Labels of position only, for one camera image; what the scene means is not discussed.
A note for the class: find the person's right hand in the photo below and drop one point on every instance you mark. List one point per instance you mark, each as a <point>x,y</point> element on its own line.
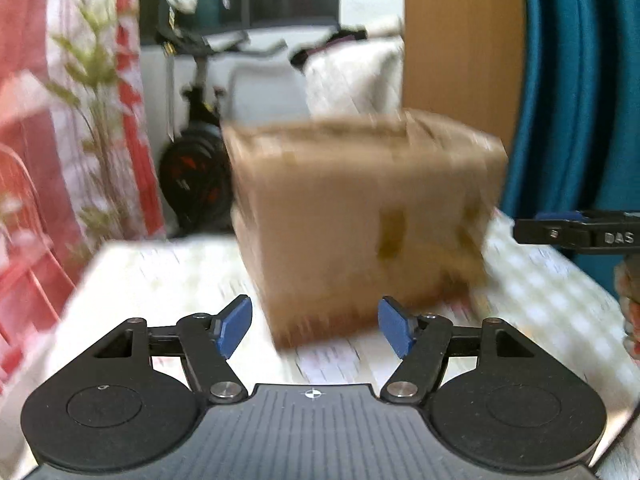
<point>629,285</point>

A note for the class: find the teal curtain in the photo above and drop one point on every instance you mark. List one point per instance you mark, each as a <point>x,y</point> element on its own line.
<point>575,85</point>

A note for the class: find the cardboard box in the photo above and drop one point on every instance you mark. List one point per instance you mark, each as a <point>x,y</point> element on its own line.
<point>350,210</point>

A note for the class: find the wooden panel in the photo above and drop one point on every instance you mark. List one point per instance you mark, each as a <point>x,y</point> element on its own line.
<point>465,40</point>

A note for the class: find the checked tablecloth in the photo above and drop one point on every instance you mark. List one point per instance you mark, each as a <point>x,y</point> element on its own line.
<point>175,270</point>

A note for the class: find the black exercise bike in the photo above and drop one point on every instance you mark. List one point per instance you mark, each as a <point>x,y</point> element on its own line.
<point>195,160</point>

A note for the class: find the red printed backdrop cloth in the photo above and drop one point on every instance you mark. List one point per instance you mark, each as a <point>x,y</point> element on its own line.
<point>60,135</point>

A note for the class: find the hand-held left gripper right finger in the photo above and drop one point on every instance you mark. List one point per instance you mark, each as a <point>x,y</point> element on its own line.
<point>395,327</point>

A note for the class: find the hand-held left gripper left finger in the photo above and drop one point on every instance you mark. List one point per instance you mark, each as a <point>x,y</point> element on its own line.
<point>236,325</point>

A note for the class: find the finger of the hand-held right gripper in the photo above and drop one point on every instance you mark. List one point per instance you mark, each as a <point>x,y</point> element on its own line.
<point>552,234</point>

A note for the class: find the white quilted blanket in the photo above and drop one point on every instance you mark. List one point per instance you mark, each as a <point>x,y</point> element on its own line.
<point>355,80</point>

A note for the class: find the black garment with pink trim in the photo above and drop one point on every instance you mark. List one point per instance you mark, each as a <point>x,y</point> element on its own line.
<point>325,47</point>

